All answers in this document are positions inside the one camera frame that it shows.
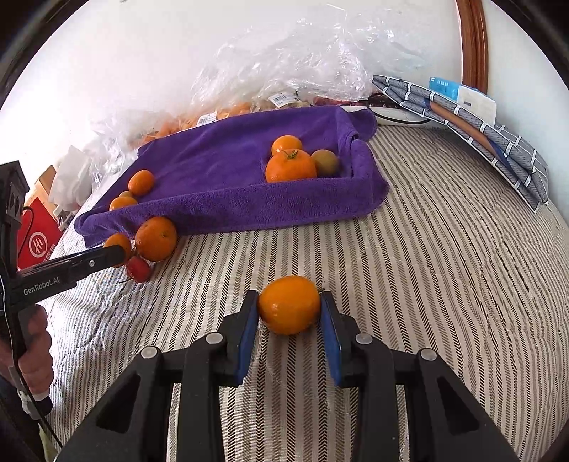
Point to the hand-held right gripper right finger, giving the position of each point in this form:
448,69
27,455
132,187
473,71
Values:
331,337

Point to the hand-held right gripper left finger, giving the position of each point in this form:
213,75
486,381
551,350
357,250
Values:
246,337

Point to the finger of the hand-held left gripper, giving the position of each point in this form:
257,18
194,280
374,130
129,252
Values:
102,256

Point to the orange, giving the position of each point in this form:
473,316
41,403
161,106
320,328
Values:
289,311
141,182
155,238
286,143
123,204
116,240

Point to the small yellow fruit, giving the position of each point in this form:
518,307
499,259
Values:
126,194

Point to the purple towel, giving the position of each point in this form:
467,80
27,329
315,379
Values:
213,177

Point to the large orange tomato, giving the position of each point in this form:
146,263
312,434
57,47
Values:
291,168

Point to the green round fruit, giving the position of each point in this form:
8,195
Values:
326,162

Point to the clear bag of pale fruits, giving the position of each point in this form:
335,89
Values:
284,100

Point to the person's left hand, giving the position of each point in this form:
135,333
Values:
42,355

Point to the small red fruit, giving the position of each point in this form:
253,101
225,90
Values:
138,268

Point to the red paper bag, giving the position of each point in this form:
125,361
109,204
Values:
40,235

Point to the white plastic bag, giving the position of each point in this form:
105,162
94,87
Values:
71,173

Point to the cardboard box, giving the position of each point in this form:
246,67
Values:
44,182

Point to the crumpled clear plastic wrap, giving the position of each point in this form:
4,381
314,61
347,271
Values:
106,133

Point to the clear bag of oranges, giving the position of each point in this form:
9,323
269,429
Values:
200,121

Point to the folded grey checked cloth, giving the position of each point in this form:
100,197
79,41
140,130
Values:
511,146

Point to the blue white tissue pack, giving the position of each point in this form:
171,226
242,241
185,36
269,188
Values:
475,100

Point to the brown wooden door frame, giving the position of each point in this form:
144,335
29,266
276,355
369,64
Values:
473,40

